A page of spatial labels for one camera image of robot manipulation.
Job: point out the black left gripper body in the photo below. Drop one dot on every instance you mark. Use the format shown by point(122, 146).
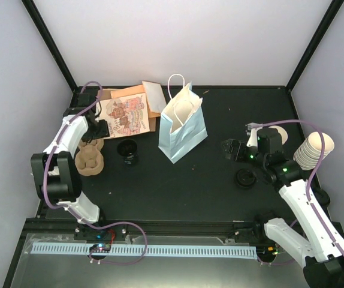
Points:
point(96, 132)

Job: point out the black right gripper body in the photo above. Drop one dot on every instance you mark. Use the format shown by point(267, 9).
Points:
point(240, 156)

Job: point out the light blue paper bag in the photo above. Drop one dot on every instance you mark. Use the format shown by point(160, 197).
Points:
point(182, 126)

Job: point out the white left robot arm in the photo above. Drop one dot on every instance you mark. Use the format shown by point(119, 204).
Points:
point(56, 178)

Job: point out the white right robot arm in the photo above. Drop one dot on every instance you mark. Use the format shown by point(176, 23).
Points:
point(319, 250)

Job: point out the black coffee cup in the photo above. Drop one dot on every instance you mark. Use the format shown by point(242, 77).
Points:
point(128, 150)

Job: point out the black cup lid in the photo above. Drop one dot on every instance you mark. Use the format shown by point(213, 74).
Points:
point(245, 178)

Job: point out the brown pulp cup carrier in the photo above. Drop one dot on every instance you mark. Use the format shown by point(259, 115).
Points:
point(89, 159)

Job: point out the illustrated greeting card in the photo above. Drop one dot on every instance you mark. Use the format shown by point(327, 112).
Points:
point(125, 116)

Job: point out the brown cardboard sleeve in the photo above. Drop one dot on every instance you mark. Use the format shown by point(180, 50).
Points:
point(106, 94)

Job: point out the single white paper cup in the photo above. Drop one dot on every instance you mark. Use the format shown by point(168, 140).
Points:
point(282, 132)

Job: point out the white plastic cutlery pile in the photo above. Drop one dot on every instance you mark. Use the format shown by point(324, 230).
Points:
point(54, 171)

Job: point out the stack of white paper cups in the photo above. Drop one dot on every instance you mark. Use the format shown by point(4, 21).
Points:
point(309, 152)

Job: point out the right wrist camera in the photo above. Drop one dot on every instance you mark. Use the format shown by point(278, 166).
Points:
point(251, 131)

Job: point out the light blue cable duct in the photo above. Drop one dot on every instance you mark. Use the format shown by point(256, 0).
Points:
point(229, 252)

